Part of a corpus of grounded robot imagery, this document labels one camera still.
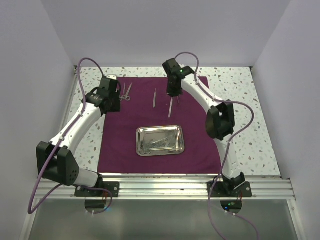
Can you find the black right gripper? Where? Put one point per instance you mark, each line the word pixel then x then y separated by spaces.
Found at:
pixel 171 92

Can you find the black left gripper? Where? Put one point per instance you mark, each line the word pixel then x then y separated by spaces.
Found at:
pixel 116 106

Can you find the steel pointed tweezers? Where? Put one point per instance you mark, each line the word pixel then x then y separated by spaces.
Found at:
pixel 170 107

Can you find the steel surgical scissors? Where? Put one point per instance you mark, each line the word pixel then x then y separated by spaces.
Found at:
pixel 128 92

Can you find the steel forceps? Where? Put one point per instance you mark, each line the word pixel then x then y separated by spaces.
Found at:
pixel 154 98

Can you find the purple surgical cloth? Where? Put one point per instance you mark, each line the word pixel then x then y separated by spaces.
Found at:
pixel 118 146

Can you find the stainless steel instrument tray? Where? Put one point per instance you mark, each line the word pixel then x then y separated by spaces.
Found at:
pixel 167 129

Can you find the steel hemostat clamp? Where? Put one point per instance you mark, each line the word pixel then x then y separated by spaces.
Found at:
pixel 123 93

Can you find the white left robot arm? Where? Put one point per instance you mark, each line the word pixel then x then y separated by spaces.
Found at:
pixel 55 159

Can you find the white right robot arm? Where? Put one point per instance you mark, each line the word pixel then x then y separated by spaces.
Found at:
pixel 219 122

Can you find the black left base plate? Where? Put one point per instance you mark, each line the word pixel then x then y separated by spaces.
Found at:
pixel 101 189

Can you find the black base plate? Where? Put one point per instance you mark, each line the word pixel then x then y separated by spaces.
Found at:
pixel 245 191
pixel 101 189

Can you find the aluminium front rail frame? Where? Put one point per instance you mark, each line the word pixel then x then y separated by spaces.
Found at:
pixel 193 187

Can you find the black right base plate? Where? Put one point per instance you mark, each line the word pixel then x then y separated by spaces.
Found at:
pixel 245 191

